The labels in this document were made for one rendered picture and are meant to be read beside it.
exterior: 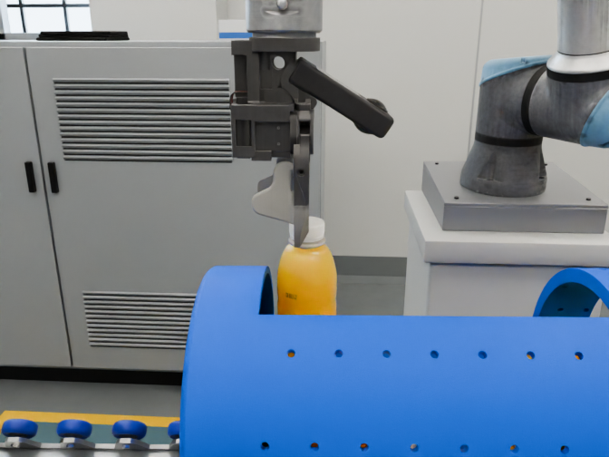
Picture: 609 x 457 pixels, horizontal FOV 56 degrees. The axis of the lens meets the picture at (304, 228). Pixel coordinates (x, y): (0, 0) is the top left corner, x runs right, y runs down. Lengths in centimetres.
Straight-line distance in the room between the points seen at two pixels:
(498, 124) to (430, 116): 239
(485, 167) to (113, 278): 175
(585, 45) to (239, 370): 67
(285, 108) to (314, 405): 28
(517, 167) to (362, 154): 242
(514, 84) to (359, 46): 238
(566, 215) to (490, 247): 15
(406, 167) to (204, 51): 169
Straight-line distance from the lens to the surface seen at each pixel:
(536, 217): 104
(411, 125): 341
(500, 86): 103
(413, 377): 52
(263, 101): 58
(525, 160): 105
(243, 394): 52
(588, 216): 107
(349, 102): 58
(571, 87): 94
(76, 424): 85
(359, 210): 350
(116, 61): 223
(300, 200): 57
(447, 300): 102
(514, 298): 104
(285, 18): 56
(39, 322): 269
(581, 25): 93
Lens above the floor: 147
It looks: 19 degrees down
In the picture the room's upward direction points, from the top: straight up
